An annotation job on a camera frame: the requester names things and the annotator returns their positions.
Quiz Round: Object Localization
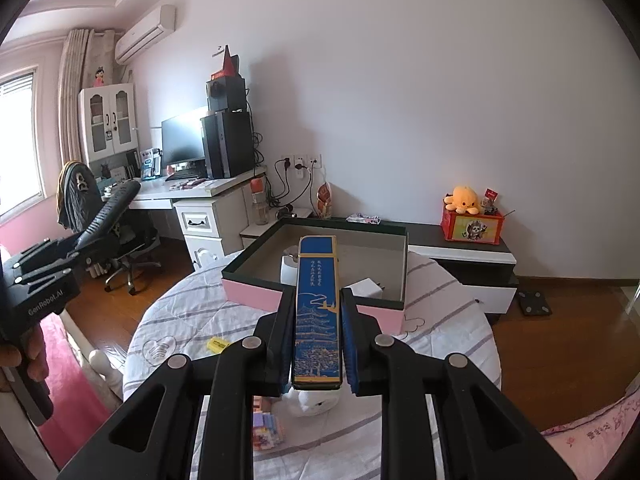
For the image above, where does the black computer monitor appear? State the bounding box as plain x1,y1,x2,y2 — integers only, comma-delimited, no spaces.
160,106,208,173

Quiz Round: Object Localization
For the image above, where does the beige curtain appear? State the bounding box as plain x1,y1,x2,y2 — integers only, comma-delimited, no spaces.
59,28,128,166

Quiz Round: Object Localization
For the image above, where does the pink floor mat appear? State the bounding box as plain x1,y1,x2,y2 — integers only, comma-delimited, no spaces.
37,310,115,473

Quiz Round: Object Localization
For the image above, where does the white air conditioner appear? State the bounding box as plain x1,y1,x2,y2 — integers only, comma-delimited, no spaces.
114,4,177,65

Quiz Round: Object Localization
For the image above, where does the person's left hand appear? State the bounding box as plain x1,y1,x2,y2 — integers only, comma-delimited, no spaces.
0,325,48,392

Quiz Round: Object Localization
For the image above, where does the long blue printed box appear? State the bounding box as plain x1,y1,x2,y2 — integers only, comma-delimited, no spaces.
290,235,345,391

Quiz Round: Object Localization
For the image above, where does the white charger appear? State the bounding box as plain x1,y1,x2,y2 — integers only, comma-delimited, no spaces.
345,278,386,301

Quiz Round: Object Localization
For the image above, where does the black computer tower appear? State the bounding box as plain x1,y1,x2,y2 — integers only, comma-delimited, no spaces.
200,110,255,179

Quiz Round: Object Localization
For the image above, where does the red printed toy box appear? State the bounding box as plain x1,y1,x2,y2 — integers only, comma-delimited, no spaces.
441,199,505,246

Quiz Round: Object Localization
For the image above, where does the striped quilted table cloth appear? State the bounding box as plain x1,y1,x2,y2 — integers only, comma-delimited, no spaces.
122,250,502,480

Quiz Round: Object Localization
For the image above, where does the black bathroom scale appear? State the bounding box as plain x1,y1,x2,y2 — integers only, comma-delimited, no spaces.
517,290,553,317

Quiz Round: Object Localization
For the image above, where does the black office chair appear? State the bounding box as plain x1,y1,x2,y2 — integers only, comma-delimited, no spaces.
57,160,163,296

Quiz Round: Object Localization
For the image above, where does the pink block toy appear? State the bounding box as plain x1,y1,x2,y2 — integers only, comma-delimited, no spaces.
252,395,283,453

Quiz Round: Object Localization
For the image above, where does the pink bedding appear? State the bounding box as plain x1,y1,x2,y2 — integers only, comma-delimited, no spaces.
540,390,640,480

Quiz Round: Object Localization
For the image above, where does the pink storage box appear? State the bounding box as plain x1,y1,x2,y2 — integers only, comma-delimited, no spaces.
221,216,409,336

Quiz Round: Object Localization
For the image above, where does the red triangular box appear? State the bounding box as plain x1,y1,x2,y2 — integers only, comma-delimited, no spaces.
210,45,241,80

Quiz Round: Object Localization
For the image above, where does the blue packaging box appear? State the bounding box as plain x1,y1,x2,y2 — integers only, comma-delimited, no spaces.
140,147,162,181

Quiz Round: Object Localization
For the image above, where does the white desk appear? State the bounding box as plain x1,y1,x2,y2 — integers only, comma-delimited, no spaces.
100,165,268,213

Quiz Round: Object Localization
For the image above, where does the black speaker box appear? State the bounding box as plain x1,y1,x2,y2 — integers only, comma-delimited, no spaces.
206,74,248,113

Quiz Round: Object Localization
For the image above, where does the white cup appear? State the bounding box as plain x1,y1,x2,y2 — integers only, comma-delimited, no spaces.
280,255,301,288

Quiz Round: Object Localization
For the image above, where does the dark jacket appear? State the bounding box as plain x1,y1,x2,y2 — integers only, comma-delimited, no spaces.
56,161,103,233

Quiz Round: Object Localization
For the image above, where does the orange plush octopus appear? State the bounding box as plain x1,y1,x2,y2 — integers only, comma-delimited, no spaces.
444,186,485,213

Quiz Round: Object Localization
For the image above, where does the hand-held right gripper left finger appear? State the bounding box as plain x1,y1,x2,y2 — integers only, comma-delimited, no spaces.
57,287,297,480

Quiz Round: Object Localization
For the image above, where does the window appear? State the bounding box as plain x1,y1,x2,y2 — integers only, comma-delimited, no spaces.
0,65,48,221

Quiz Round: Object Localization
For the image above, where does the white glass-door cabinet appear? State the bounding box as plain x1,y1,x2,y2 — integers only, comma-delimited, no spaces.
77,82,140,171

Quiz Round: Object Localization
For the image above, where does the low black-white cabinet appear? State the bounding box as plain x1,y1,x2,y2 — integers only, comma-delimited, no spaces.
240,205,521,316

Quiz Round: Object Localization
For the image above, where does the orange-capped bottle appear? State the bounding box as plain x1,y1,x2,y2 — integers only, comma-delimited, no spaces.
250,176,271,226

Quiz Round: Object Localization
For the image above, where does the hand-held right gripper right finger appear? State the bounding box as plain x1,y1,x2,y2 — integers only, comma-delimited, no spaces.
340,287,578,480

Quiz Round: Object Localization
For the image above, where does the black power cable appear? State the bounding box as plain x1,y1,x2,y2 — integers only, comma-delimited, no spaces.
260,160,298,209

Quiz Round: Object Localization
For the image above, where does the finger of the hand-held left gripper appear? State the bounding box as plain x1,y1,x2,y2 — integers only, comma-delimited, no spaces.
74,180,142,252

